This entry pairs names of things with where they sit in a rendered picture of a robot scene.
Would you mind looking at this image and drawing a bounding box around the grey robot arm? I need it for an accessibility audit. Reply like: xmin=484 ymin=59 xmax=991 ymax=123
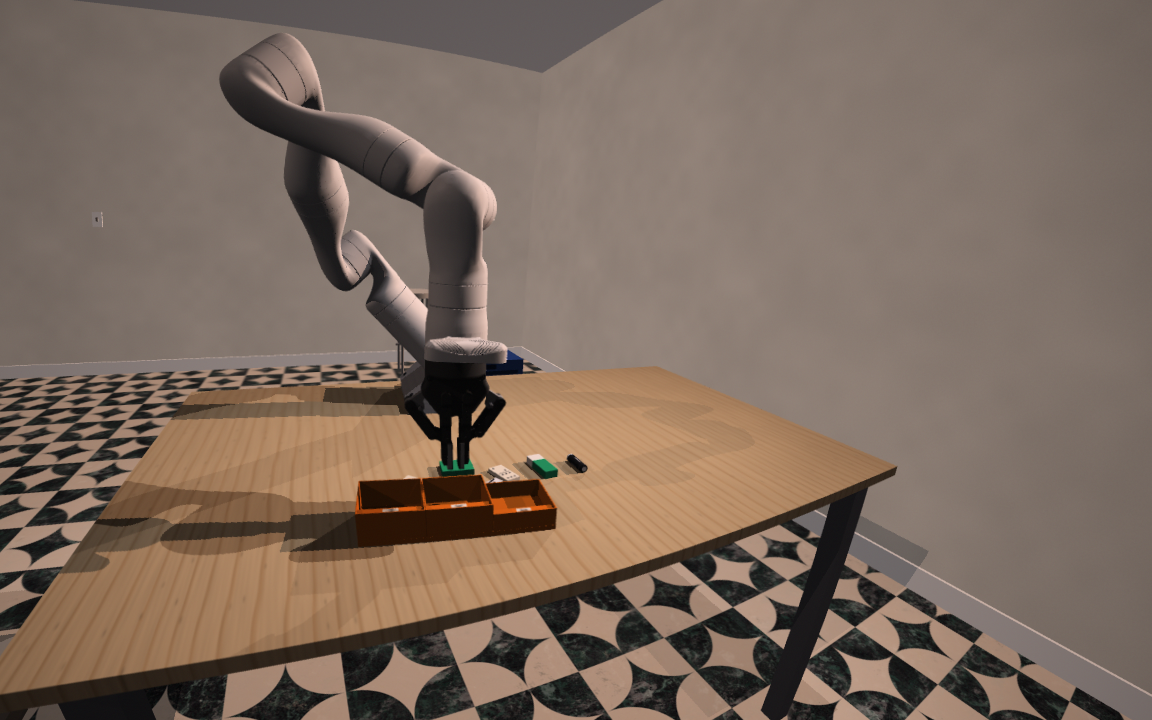
xmin=219 ymin=33 xmax=507 ymax=369

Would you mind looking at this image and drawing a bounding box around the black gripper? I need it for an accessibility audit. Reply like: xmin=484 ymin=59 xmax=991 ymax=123
xmin=404 ymin=361 xmax=506 ymax=470

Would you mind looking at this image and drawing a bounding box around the orange rack of three bins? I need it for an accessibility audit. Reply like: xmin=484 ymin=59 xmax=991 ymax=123
xmin=355 ymin=475 xmax=558 ymax=547

